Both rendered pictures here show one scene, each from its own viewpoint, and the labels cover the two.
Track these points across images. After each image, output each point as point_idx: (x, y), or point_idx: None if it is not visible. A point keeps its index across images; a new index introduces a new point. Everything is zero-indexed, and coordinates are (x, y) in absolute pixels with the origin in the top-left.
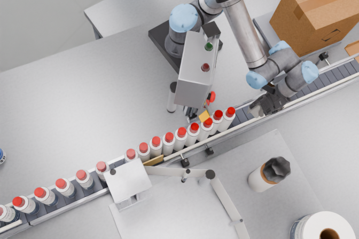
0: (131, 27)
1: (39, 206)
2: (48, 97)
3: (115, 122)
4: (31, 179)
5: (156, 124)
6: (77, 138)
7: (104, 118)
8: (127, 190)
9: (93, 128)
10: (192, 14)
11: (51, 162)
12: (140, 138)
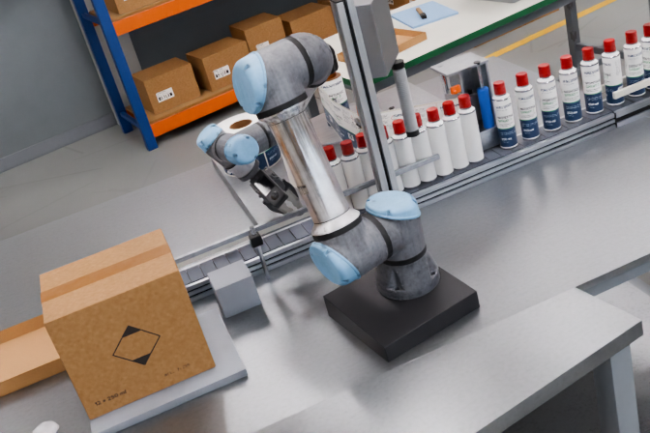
0: (518, 313)
1: (586, 109)
2: (641, 201)
3: (516, 201)
4: (618, 139)
5: (448, 213)
6: (570, 178)
7: (534, 202)
8: (457, 59)
9: (548, 189)
10: (374, 200)
11: (597, 155)
12: (472, 196)
